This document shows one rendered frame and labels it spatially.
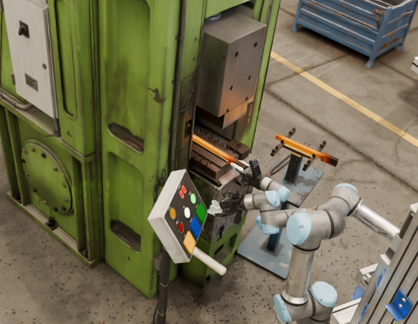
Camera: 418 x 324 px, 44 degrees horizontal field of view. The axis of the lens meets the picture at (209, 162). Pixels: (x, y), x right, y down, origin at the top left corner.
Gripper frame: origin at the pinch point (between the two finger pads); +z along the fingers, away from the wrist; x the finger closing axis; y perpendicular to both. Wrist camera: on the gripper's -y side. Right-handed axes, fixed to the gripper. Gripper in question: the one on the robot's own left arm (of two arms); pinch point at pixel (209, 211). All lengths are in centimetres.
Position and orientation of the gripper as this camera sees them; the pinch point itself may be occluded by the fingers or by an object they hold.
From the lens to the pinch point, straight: 251.7
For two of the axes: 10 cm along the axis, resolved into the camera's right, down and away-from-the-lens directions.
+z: -8.8, 1.8, 4.3
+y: -3.9, -7.8, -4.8
